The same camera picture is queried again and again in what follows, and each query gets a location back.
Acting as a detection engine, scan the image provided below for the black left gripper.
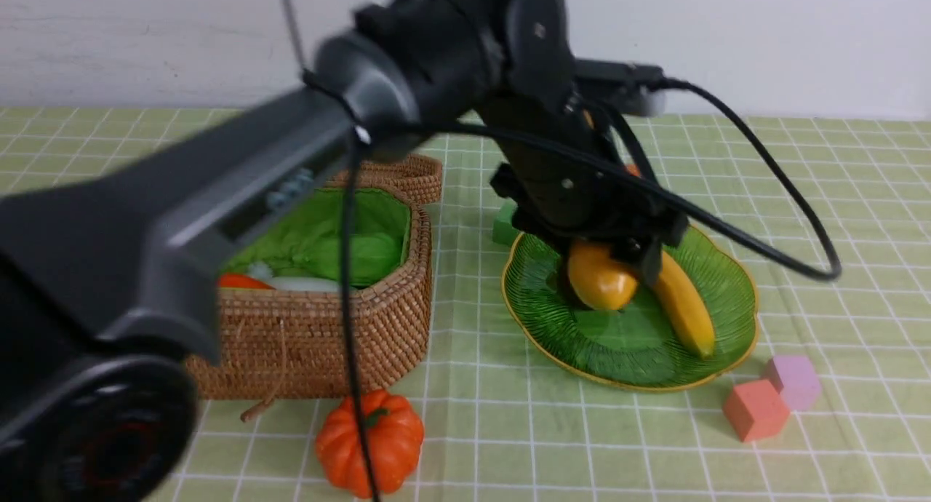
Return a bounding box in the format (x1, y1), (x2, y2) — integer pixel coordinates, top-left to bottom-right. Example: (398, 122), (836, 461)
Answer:
(478, 95), (688, 284)

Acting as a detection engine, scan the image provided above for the orange plastic mango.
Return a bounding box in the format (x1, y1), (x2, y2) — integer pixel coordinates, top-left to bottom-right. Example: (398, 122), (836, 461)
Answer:
(566, 239), (639, 311)

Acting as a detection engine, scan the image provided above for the yellow plastic banana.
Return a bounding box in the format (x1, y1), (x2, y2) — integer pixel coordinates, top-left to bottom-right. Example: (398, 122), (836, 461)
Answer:
(651, 251), (717, 359)

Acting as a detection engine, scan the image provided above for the green plastic cucumber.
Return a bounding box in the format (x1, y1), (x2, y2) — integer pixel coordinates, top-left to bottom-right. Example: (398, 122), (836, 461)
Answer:
(290, 231), (405, 289)

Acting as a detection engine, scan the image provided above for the white plastic eggplant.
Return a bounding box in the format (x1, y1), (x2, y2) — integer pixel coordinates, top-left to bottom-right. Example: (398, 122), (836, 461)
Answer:
(265, 276), (340, 293)

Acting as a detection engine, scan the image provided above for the orange plastic pumpkin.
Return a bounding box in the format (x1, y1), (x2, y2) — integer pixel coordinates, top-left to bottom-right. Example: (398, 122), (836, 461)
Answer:
(315, 389), (425, 499)

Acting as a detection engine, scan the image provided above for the orange plastic carrot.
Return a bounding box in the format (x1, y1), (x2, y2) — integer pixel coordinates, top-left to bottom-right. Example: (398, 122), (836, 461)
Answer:
(218, 273), (276, 290)

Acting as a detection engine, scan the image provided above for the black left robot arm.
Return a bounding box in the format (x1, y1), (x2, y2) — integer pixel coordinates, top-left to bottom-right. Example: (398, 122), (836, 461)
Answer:
(2, 0), (687, 501)

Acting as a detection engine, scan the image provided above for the green foam cube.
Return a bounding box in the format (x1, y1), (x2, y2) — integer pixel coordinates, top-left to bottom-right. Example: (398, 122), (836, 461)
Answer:
(492, 201), (519, 247)

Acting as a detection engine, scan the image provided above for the green glass plate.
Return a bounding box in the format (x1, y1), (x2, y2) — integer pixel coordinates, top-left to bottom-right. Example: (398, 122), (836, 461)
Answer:
(501, 228), (761, 392)

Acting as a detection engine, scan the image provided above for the coral foam cube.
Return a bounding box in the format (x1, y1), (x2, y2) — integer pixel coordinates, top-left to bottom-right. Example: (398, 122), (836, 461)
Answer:
(722, 379), (791, 442)

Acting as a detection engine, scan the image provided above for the pink foam cube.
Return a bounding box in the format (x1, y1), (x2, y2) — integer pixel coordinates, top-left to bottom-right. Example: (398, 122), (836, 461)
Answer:
(761, 354), (822, 410)

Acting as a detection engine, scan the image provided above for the woven wicker basket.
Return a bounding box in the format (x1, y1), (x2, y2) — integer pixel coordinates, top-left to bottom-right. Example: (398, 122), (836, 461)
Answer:
(186, 184), (433, 418)

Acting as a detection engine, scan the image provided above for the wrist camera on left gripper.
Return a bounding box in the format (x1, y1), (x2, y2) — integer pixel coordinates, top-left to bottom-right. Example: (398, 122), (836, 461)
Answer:
(575, 58), (666, 118)

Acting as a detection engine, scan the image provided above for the black camera cable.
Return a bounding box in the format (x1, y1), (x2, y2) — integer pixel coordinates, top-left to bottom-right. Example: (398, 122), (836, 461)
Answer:
(276, 0), (843, 502)

